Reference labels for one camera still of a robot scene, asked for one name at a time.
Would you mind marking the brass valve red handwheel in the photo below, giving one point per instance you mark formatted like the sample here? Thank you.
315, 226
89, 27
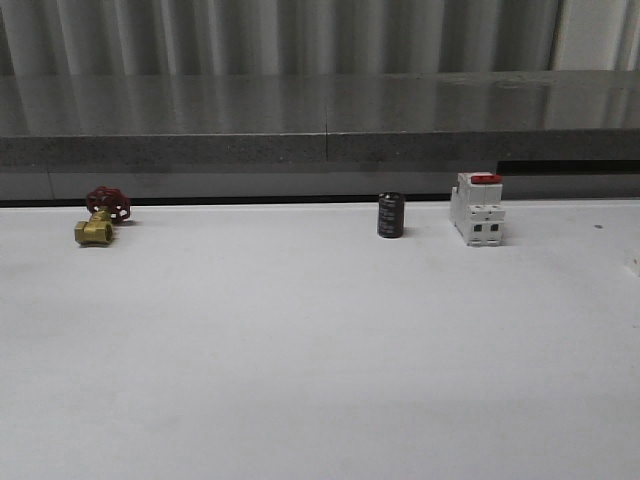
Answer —
108, 207

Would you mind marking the white circuit breaker red switch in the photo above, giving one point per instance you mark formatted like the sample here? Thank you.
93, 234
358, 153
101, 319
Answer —
476, 210

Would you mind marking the black cylindrical capacitor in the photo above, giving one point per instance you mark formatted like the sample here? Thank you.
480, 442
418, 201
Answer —
390, 220

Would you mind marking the grey stone counter ledge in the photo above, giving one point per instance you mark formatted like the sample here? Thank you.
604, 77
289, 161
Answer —
572, 134

